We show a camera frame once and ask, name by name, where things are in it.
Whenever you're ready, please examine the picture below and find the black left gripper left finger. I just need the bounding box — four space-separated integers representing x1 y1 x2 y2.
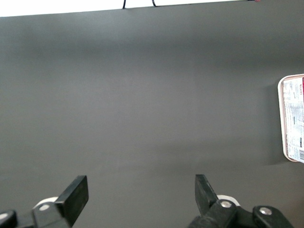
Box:
32 175 89 228

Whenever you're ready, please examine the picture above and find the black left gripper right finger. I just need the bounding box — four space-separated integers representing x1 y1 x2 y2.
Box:
187 174 238 228

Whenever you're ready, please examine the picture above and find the white rectangular tray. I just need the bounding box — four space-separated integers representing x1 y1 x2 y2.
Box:
277 74 304 162

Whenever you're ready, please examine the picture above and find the white printed packet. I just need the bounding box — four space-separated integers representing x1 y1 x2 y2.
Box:
282 77 304 164

